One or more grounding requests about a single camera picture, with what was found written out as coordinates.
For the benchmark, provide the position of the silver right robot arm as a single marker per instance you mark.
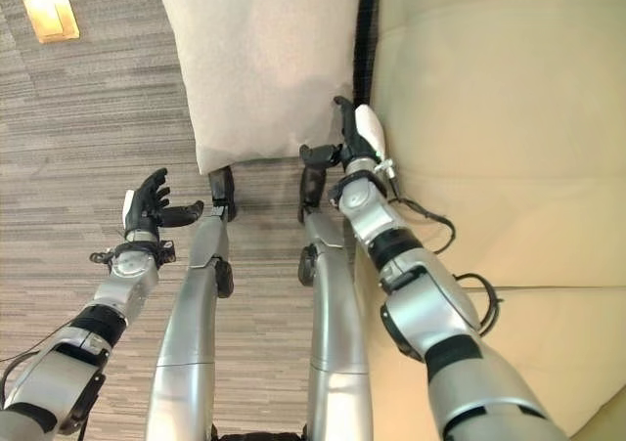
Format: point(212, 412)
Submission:
point(430, 309)

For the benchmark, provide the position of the beige square cushion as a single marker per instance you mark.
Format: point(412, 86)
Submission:
point(264, 64)

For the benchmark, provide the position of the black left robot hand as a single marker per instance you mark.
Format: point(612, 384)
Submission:
point(147, 205)

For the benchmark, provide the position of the silver robot leg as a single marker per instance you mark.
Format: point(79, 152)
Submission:
point(332, 314)
point(188, 304)

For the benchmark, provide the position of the cream leather sofa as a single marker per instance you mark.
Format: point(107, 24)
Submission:
point(504, 167)

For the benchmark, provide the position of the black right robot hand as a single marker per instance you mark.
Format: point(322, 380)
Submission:
point(353, 133)

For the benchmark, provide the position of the small wooden block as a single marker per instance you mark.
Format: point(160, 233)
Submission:
point(49, 12)

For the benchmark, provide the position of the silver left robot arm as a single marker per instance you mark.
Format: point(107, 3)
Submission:
point(73, 343)

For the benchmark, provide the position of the silver right robot leg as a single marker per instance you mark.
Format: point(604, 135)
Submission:
point(332, 314)

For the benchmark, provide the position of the silver left robot leg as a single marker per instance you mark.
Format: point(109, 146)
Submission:
point(188, 304)

